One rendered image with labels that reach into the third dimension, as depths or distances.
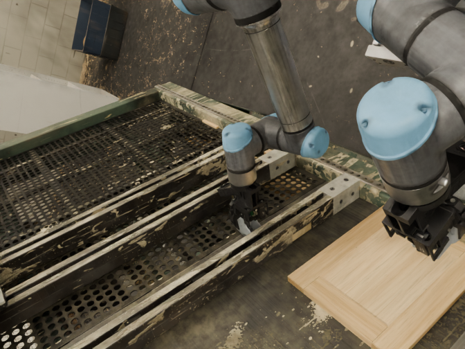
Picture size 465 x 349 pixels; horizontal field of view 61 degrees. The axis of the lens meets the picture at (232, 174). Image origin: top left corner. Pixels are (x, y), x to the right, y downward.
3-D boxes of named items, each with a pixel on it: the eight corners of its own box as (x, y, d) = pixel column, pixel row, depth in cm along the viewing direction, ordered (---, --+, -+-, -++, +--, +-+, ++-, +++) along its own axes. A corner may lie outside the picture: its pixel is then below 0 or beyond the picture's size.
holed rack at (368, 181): (432, 206, 111) (432, 204, 111) (425, 211, 110) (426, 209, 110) (159, 85, 228) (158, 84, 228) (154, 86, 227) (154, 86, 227)
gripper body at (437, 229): (388, 237, 60) (367, 200, 51) (421, 193, 61) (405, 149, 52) (437, 264, 54) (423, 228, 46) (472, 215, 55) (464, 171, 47)
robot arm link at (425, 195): (400, 129, 49) (466, 151, 43) (407, 149, 52) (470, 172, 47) (365, 175, 48) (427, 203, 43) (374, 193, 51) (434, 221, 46)
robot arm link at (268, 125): (303, 142, 103) (275, 159, 98) (272, 135, 111) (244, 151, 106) (299, 113, 100) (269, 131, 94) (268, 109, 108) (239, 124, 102)
